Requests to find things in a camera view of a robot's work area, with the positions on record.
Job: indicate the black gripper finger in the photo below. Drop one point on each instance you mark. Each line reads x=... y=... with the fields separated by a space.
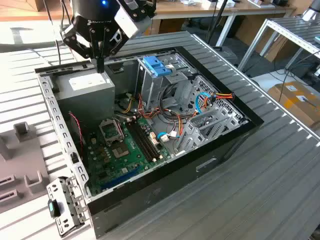
x=80 y=42
x=107 y=45

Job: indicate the metal disk bay cage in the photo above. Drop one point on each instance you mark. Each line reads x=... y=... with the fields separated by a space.
x=220 y=117

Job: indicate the blue plastic cage latch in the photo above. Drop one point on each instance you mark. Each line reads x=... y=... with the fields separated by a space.
x=153 y=65

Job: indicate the grey power supply unit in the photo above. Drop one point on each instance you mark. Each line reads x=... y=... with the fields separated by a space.
x=85 y=100

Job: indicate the metal drive cage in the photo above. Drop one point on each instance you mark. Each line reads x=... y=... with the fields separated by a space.
x=155 y=87

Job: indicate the wooden desk with white legs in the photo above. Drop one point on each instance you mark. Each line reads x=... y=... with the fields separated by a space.
x=200 y=8

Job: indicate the black RAM slot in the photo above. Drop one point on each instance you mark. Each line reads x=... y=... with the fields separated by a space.
x=145 y=140
x=149 y=138
x=141 y=141
x=138 y=142

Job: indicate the CPU socket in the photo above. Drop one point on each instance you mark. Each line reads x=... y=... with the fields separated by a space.
x=120 y=150

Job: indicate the black stand pole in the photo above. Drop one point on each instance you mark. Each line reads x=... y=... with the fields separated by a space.
x=217 y=22

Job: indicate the green motherboard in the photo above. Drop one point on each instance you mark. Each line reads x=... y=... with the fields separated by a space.
x=117 y=165

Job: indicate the grey parts rack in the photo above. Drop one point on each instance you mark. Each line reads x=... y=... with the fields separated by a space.
x=22 y=160

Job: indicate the blue expansion slot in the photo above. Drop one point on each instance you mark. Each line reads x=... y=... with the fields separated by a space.
x=120 y=178

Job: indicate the black open PC case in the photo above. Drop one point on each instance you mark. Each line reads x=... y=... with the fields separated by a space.
x=175 y=180

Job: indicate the black latch with teal tab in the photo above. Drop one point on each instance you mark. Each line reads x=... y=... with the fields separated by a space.
x=53 y=208

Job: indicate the metal slat table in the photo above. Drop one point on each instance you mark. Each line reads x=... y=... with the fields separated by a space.
x=287 y=27

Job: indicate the brown cardboard box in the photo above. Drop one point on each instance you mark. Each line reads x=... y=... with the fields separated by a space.
x=295 y=107

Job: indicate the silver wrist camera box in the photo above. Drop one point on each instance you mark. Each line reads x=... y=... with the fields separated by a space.
x=126 y=22

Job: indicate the metal slot retainer bracket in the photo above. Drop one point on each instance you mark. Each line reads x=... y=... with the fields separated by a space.
x=62 y=192

